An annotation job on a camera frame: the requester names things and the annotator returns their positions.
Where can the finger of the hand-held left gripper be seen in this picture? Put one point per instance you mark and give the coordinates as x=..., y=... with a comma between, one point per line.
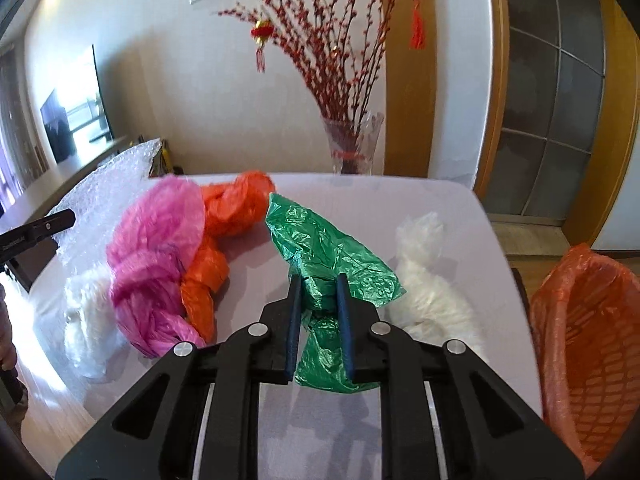
x=52, y=222

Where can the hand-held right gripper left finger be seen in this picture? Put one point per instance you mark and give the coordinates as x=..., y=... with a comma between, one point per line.
x=295, y=330

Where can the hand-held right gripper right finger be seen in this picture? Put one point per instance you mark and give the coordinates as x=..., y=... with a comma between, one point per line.
x=345, y=330

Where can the green plastic bag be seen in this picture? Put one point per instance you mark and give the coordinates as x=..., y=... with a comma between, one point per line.
x=320, y=240

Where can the orange plastic bag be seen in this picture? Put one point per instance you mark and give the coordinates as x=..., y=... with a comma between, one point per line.
x=230, y=205

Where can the orange bin liner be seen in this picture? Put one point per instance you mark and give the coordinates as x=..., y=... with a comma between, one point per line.
x=565, y=320

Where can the white plastic trash basket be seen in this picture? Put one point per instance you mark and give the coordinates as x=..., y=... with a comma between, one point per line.
x=600, y=360

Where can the person's left hand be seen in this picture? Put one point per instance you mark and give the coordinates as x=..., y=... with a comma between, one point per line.
x=6, y=335

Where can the clear bubble wrap sheet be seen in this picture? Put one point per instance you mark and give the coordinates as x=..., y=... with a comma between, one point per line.
x=100, y=185

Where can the pink plastic bag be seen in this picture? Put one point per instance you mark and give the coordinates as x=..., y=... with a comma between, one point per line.
x=150, y=240

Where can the small white plastic bag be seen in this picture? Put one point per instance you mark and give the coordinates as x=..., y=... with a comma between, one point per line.
x=90, y=320

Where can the flat screen television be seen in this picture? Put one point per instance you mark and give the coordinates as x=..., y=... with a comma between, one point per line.
x=70, y=115

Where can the lavender tablecloth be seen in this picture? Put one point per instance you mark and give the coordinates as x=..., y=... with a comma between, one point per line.
x=350, y=195

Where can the glass vase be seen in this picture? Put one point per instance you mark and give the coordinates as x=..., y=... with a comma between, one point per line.
x=350, y=145

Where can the red berry branches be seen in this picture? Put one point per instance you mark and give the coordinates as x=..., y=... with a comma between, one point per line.
x=330, y=60

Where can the red lantern ornament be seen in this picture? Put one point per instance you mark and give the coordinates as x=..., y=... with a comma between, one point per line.
x=261, y=30

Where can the wooden wall trim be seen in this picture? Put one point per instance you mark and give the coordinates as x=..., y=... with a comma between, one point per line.
x=405, y=110

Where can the glass door with wooden frame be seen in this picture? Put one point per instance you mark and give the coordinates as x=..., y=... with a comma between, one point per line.
x=550, y=110

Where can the red tasselled wall ornament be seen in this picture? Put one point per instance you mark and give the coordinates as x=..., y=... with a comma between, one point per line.
x=418, y=30

